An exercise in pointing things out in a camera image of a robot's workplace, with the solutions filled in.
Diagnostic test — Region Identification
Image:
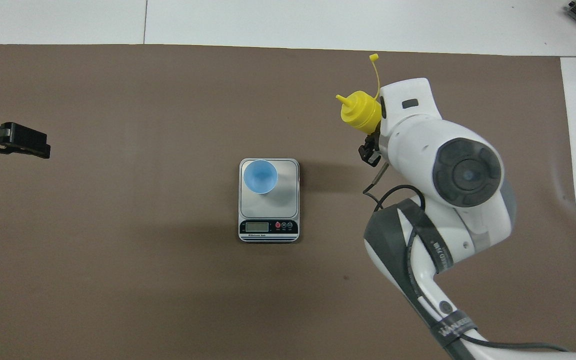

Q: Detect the yellow squeeze bottle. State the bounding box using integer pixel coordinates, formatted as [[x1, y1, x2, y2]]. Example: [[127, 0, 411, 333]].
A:
[[335, 53, 385, 135]]

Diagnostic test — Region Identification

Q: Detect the light blue plastic cup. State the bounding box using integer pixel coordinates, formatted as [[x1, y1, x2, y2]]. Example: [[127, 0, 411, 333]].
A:
[[242, 159, 279, 195]]

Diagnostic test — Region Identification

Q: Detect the silver digital kitchen scale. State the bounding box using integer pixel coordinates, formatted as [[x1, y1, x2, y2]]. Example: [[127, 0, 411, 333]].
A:
[[238, 158, 301, 244]]

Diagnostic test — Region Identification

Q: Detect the brown paper table mat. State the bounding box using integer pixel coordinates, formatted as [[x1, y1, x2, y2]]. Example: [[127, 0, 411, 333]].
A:
[[0, 44, 576, 360]]

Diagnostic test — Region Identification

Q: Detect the black printed velcro strap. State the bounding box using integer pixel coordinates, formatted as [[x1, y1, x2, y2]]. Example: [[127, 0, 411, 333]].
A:
[[397, 197, 456, 275]]

